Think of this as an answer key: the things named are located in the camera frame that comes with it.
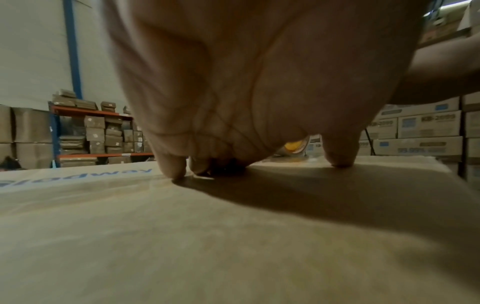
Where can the person's right forearm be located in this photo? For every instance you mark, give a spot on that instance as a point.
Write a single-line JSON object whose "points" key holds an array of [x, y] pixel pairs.
{"points": [[442, 71]]}

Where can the person's left hand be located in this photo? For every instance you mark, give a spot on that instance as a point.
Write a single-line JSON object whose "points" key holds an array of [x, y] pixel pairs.
{"points": [[262, 74]]}

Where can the large wrapped brown boxes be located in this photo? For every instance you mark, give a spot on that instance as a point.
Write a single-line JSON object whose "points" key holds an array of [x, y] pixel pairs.
{"points": [[24, 133]]}

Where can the blue and orange shelf rack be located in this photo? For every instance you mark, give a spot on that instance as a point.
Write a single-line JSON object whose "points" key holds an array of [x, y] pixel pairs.
{"points": [[75, 59]]}

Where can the yellow tape roll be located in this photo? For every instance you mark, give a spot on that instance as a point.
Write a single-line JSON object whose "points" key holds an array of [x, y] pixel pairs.
{"points": [[296, 147]]}

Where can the pile of small brown boxes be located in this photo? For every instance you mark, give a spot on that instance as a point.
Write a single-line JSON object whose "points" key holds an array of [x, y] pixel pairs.
{"points": [[101, 133]]}

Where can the brown cardboard box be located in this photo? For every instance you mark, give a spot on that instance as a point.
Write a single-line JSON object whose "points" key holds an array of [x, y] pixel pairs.
{"points": [[225, 237]]}

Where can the stack of white cartons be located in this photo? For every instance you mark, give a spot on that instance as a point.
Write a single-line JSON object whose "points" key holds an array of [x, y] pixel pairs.
{"points": [[427, 127]]}

